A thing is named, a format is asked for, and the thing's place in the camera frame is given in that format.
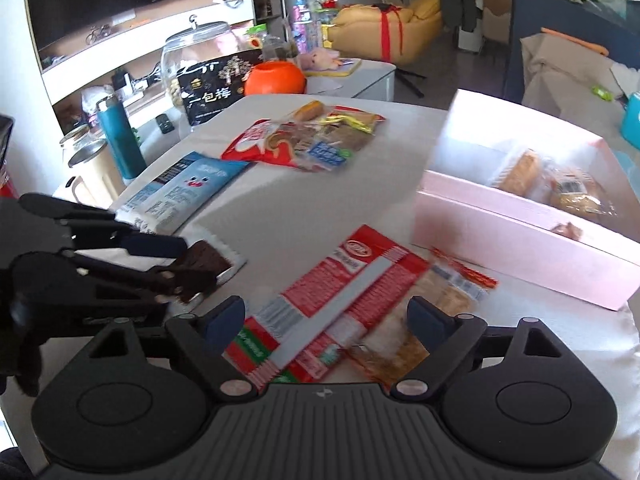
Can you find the dark brown chocolate snack pack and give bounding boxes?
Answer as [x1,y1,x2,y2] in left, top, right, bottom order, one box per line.
[167,240,246,304]

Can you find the long red biscuit pack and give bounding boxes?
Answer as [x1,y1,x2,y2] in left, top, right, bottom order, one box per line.
[224,224,430,389]

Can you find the round bread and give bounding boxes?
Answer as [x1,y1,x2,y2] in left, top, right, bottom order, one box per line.
[548,168,616,222]

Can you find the red roast duck snack bag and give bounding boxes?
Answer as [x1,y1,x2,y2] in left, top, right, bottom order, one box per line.
[220,118,321,168]

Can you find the clear wafer biscuit pack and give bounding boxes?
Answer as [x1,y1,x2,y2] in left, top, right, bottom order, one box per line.
[348,248,499,388]

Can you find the blue snack packet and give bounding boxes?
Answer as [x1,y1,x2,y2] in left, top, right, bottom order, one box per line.
[116,152,250,235]

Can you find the teal water bottle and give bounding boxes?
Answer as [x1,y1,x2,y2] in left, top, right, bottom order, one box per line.
[96,94,146,180]

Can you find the pink cardboard box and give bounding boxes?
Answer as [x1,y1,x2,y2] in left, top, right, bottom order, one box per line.
[412,90,639,310]

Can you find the black plum snack box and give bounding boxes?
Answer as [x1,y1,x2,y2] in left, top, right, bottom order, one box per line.
[177,49,262,127]

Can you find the glass jar with lid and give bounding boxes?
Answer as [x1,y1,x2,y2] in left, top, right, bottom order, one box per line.
[160,14,241,108]

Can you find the small orange sausage snack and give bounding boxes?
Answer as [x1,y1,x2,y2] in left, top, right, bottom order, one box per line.
[291,100,324,122]

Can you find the orange pumpkin bucket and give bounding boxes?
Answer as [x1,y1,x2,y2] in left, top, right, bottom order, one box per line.
[244,61,306,96]

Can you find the yellow red snack packet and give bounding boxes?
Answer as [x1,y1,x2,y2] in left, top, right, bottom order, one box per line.
[318,106,386,134]

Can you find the pink plush toy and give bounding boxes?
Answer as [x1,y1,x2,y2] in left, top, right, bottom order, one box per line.
[299,48,343,72]

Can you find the blue toy case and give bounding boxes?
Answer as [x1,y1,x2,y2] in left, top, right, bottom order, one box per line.
[620,92,640,150]

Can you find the beige grey sofa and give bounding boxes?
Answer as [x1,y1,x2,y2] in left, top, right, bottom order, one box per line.
[521,32,639,162]

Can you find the yellow armchair with red ribbon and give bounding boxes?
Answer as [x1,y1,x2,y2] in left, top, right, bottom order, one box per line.
[328,0,444,66]

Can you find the blue cabinet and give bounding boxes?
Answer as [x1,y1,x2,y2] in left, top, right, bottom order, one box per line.
[502,0,640,104]

